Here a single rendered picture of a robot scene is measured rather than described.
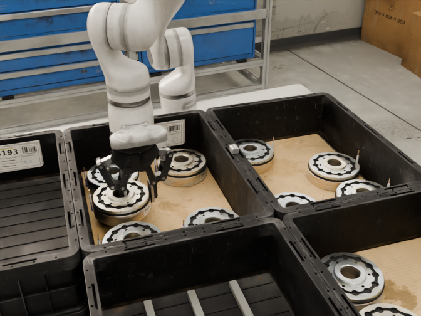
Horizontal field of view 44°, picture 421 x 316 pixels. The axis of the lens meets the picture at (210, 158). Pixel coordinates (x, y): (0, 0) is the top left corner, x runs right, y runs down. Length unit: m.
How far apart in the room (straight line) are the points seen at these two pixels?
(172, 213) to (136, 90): 0.27
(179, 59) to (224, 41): 1.86
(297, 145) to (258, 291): 0.47
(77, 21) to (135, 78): 2.01
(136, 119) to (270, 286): 0.34
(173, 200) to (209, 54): 2.13
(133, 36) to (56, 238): 0.39
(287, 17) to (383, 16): 0.76
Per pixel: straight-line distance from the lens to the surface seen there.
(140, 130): 0.83
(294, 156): 1.16
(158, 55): 1.22
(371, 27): 4.59
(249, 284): 0.84
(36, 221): 1.01
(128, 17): 0.79
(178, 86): 1.27
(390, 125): 3.26
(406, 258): 0.94
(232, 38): 3.11
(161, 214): 0.98
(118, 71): 0.82
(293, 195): 0.98
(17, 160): 1.11
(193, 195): 1.02
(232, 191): 0.97
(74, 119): 2.97
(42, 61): 2.84
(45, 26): 2.79
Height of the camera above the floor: 1.42
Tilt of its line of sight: 31 degrees down
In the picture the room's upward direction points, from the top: straight up
